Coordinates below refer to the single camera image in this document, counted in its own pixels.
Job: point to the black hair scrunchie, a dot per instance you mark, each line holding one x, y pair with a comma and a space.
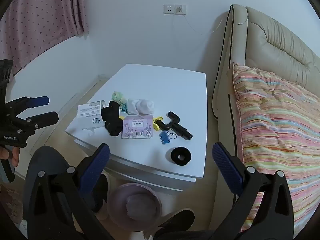
186, 158

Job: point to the black slipper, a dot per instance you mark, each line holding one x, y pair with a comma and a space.
175, 222

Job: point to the beige leather bed headboard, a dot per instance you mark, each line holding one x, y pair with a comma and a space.
275, 35

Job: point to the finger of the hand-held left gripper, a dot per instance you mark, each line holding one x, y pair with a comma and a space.
40, 101
45, 118

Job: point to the white nightstand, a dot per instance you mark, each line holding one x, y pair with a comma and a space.
155, 85

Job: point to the blue binder clip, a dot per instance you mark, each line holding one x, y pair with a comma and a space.
164, 138

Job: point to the pink trash bin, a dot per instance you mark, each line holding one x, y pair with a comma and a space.
120, 205

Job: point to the white charger plug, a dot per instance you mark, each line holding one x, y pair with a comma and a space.
179, 9

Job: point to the white wall socket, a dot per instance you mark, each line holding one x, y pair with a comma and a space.
169, 9
184, 8

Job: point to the white paper leaflet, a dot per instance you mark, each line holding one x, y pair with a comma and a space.
87, 115

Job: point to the black cloth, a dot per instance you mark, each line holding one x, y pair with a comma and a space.
112, 122

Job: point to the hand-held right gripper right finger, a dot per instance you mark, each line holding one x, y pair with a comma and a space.
226, 167

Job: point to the yellow hair clip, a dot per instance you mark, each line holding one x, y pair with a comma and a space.
157, 125

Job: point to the pink dotted curtain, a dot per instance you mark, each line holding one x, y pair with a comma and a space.
45, 17

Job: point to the pink rabbit card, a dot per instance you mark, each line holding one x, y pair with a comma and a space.
137, 127

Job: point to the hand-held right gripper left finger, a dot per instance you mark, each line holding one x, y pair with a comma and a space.
96, 163

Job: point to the person's left hand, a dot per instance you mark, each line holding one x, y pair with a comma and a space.
15, 155

